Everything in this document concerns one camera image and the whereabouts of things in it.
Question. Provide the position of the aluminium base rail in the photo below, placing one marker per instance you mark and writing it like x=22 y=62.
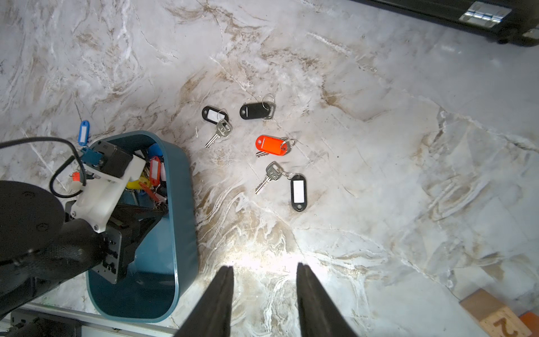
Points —
x=38 y=320

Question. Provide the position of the small wooden number block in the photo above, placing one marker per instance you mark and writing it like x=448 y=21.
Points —
x=493 y=316

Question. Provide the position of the yellow tag key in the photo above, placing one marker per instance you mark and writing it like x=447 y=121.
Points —
x=140 y=184

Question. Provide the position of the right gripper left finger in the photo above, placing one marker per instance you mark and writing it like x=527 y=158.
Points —
x=212 y=314

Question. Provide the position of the blue tag key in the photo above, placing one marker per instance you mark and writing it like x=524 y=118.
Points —
x=84 y=133

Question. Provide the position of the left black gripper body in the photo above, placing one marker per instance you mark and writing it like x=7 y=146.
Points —
x=126 y=229

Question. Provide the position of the orange plastic piece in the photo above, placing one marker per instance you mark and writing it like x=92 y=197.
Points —
x=531 y=321

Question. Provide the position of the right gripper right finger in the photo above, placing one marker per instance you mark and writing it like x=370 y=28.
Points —
x=318 y=315

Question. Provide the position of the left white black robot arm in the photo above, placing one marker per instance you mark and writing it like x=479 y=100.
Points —
x=45 y=242

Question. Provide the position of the red white label tag key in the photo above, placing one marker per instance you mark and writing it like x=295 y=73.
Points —
x=155 y=171

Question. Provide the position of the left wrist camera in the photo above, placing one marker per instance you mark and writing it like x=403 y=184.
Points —
x=112 y=168

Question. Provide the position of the teal plastic storage box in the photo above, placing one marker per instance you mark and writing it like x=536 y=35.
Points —
x=167 y=262

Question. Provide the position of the white black tag key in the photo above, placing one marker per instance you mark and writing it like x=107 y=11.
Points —
x=220 y=119

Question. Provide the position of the black hard case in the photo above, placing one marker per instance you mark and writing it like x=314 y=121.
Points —
x=501 y=21

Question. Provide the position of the solid black tag key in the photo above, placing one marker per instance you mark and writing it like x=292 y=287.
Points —
x=264 y=109

